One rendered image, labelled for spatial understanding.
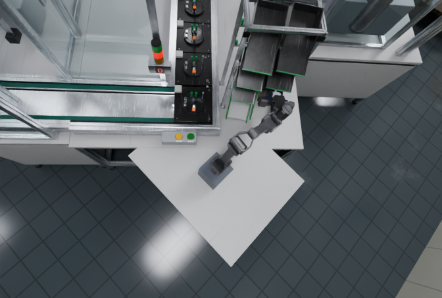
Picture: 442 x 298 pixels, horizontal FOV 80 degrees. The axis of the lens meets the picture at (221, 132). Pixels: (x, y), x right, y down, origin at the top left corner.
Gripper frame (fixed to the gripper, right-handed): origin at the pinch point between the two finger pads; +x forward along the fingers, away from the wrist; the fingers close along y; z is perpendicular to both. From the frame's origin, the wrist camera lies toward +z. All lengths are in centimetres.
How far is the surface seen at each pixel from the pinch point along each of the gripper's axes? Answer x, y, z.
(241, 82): -3.7, 21.3, 10.3
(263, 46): -0.5, 15.9, 31.5
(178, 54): 37, 60, -17
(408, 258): -45, -176, -142
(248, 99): -0.3, 14.0, -5.6
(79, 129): -20, 107, -34
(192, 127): -8, 43, -32
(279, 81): 0.0, 1.8, 11.7
